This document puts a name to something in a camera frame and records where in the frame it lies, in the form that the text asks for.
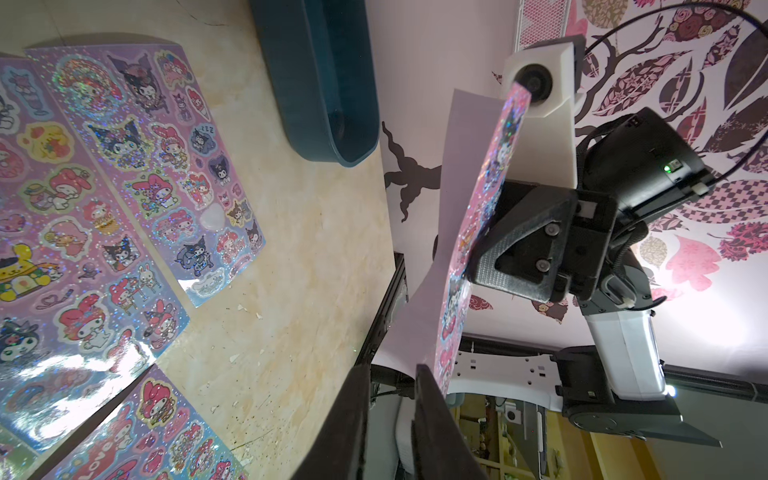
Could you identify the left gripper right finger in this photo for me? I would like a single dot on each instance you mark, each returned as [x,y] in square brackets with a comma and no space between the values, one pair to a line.
[439,450]

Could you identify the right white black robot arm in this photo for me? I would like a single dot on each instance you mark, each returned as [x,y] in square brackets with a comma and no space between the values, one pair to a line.
[615,385]

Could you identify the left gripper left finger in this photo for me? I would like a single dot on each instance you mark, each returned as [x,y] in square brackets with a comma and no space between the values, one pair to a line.
[338,451]

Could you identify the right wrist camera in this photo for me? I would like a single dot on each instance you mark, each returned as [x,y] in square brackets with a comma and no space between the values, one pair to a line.
[545,151]

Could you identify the white wire shelf basket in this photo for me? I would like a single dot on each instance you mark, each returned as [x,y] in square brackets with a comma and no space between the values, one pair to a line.
[540,20]

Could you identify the character sticker sheet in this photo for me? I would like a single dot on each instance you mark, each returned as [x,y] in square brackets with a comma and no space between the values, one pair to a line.
[140,111]
[480,140]

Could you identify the teal plastic storage box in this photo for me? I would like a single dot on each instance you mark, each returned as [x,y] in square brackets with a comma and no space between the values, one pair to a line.
[319,60]

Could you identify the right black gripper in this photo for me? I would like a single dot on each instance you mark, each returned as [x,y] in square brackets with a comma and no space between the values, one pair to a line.
[630,172]

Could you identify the wooden storage shelf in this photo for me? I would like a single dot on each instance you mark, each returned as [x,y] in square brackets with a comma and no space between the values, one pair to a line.
[493,430]

